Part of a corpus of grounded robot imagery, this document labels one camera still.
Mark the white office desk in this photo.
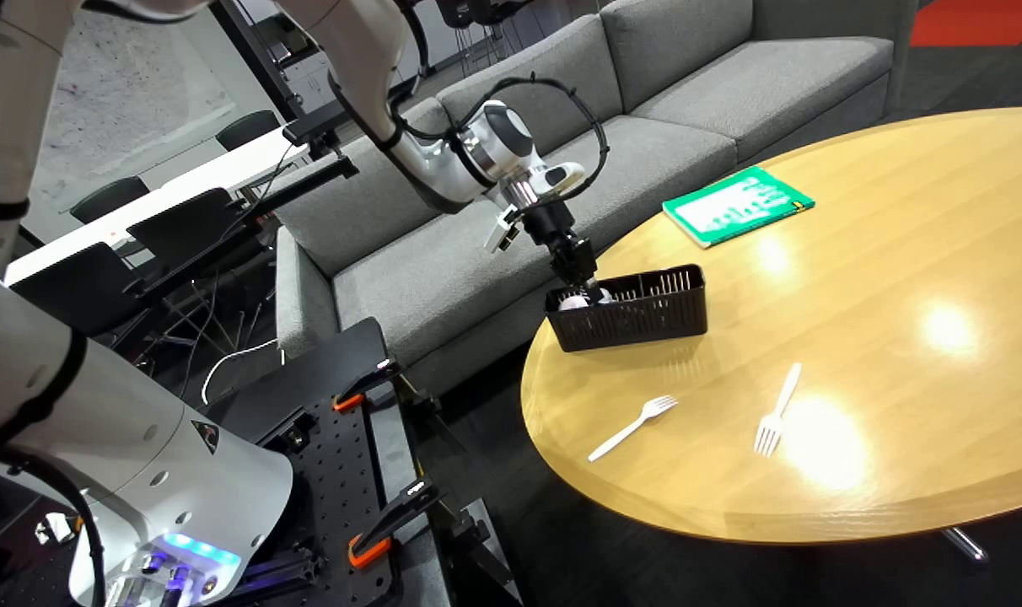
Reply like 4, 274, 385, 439
0, 125, 356, 292

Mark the black perforated breadboard table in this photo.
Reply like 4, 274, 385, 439
205, 318, 526, 607

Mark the white loose cable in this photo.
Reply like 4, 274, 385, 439
196, 333, 283, 413

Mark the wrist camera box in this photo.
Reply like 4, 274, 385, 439
526, 158, 590, 198

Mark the green paper sheet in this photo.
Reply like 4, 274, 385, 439
656, 167, 818, 253

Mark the black office chair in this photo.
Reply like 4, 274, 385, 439
213, 110, 286, 155
12, 241, 145, 349
67, 173, 154, 226
123, 187, 246, 274

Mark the metal table foot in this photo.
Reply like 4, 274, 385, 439
938, 523, 992, 566

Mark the black mesh utensil holder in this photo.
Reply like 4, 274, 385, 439
544, 265, 712, 355

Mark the grey fabric sofa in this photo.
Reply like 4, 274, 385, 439
271, 0, 913, 398

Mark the orange black bar clamp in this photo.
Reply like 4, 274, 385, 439
326, 355, 436, 418
343, 479, 460, 575

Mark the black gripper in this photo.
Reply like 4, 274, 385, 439
518, 195, 607, 305

